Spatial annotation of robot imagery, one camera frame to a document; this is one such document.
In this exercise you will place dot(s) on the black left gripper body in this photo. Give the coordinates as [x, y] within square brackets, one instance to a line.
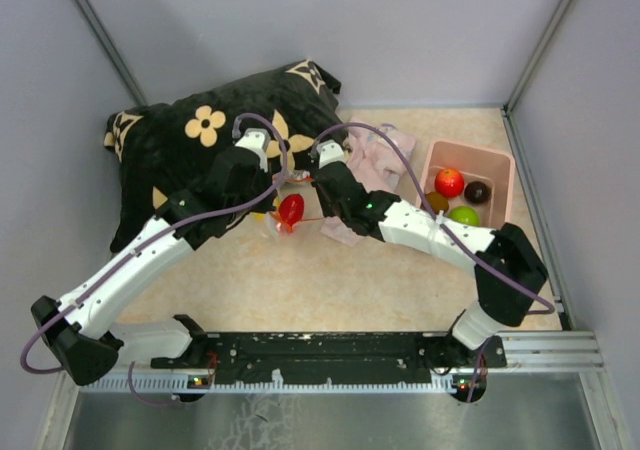
[262, 185]

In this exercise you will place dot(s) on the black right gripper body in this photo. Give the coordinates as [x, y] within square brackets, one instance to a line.
[330, 208]

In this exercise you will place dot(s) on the clear zip bag orange zipper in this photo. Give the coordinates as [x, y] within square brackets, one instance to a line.
[274, 228]

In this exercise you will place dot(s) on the red yellow mango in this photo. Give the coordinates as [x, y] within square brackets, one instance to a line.
[290, 212]

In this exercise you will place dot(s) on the brown kiwi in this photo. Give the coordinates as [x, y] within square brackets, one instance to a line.
[437, 202]

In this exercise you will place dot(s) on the red apple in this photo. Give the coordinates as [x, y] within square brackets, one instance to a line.
[449, 182]

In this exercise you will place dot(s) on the dark brown fruit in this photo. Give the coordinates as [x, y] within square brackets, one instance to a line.
[477, 192]

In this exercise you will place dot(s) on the yellow pear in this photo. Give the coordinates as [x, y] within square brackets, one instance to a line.
[259, 216]

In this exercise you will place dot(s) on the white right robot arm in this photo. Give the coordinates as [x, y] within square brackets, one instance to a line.
[507, 270]

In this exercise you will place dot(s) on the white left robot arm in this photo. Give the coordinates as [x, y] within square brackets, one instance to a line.
[81, 328]

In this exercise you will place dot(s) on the pink cloth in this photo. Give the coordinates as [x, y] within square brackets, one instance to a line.
[375, 165]

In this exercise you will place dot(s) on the black flower-pattern pillow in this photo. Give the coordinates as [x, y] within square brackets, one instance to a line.
[162, 148]

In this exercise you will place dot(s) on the green apple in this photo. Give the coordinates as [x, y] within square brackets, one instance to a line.
[465, 215]

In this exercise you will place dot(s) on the pink plastic bin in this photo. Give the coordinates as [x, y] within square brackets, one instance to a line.
[493, 167]

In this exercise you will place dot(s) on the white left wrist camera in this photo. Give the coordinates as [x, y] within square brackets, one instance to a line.
[256, 141]

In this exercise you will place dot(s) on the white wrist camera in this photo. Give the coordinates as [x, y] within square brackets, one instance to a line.
[256, 141]
[329, 152]

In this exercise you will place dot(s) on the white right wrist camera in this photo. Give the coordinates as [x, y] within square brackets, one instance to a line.
[329, 152]

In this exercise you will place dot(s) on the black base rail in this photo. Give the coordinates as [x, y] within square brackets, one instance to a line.
[318, 358]

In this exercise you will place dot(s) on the aluminium frame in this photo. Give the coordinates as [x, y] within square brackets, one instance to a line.
[468, 386]

